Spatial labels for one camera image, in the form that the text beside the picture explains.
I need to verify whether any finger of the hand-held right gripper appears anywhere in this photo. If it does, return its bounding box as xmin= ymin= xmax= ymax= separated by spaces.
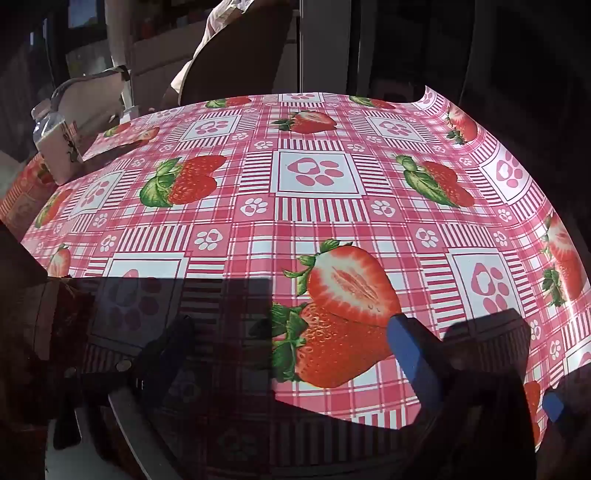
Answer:
xmin=536 ymin=364 xmax=591 ymax=480

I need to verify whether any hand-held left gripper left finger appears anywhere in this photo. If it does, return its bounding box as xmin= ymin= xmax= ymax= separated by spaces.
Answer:
xmin=53 ymin=316 xmax=195 ymax=450

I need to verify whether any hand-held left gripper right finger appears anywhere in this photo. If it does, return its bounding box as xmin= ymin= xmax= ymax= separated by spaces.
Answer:
xmin=387 ymin=314 xmax=539 ymax=480

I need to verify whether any strawberry printed tablecloth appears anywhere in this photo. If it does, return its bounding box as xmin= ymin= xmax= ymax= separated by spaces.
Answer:
xmin=0 ymin=87 xmax=591 ymax=462

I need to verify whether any white printed carton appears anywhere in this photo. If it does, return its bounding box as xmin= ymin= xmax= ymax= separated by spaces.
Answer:
xmin=36 ymin=121 xmax=84 ymax=185

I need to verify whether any beige bag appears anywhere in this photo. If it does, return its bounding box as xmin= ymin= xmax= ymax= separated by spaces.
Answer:
xmin=51 ymin=67 xmax=132 ymax=134

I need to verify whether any brown chair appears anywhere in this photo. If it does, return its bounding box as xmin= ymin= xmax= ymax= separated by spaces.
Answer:
xmin=178 ymin=0 xmax=296 ymax=107

